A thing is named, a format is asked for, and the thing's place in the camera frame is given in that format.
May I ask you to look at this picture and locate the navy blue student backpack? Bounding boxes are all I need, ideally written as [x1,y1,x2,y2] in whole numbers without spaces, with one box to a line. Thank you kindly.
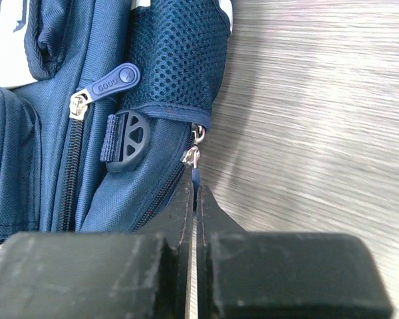
[0,1,233,248]

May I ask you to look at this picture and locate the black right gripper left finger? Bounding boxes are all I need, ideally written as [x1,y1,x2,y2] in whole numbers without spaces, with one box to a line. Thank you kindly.
[0,181,194,318]

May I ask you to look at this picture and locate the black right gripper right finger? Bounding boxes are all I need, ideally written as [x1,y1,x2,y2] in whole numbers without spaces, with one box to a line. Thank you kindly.
[196,186,394,318]

